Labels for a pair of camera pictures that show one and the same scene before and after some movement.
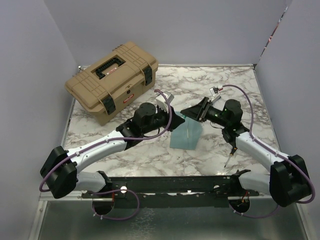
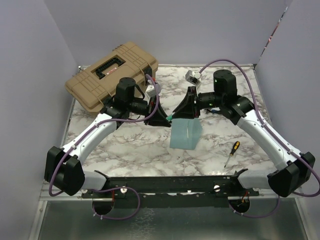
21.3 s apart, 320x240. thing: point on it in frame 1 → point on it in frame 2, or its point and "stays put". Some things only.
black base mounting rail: [175, 191] stays put
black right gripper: [199, 111] → [186, 107]
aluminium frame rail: [44, 198] stays put
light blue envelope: [187, 135] stays put
